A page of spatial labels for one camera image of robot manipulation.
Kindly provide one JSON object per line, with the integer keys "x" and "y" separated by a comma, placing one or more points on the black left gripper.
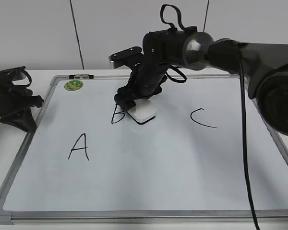
{"x": 16, "y": 99}

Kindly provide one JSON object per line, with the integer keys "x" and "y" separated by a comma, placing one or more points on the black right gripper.
{"x": 160, "y": 61}

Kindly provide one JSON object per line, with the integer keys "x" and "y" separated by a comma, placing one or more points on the white board eraser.
{"x": 143, "y": 112}

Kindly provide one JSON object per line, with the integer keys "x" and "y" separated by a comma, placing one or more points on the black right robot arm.
{"x": 263, "y": 66}

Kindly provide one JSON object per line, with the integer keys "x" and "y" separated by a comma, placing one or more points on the black marker clip holder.
{"x": 80, "y": 76}

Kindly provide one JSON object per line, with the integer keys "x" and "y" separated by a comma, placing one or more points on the round green magnet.
{"x": 73, "y": 85}

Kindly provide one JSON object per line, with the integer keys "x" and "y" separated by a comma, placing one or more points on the white framed whiteboard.
{"x": 85, "y": 164}

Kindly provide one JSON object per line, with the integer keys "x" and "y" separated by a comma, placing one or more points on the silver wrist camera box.
{"x": 129, "y": 57}

